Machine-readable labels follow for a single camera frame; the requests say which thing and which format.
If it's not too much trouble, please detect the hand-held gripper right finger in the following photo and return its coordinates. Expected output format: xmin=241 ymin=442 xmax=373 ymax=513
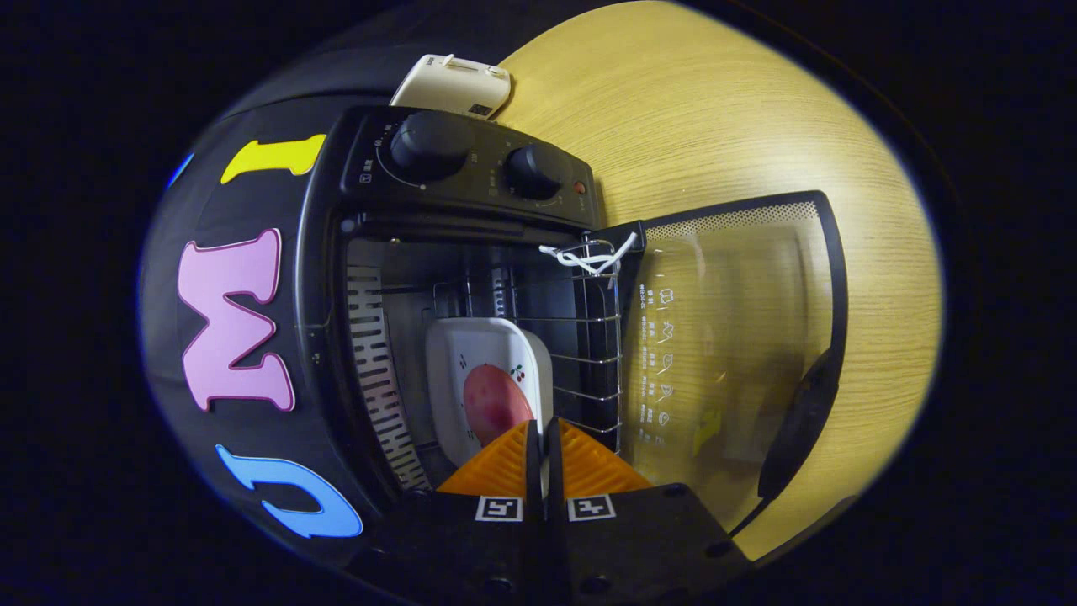
xmin=545 ymin=417 xmax=754 ymax=606

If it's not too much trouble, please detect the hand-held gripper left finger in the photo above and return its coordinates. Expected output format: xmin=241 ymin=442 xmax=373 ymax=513
xmin=349 ymin=419 xmax=544 ymax=606

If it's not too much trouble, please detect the white triangular plate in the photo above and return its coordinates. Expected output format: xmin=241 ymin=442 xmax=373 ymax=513
xmin=425 ymin=317 xmax=554 ymax=469

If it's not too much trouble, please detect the black toaster oven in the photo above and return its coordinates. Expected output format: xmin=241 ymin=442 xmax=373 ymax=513
xmin=294 ymin=105 xmax=849 ymax=540

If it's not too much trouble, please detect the white toaster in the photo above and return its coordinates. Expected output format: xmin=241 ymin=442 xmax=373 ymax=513
xmin=390 ymin=54 xmax=512 ymax=120

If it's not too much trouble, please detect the metal wire oven rack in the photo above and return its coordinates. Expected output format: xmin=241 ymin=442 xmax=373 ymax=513
xmin=433 ymin=240 xmax=623 ymax=455

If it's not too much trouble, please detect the white string tie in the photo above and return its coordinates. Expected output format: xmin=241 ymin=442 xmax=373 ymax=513
xmin=538 ymin=232 xmax=639 ymax=277

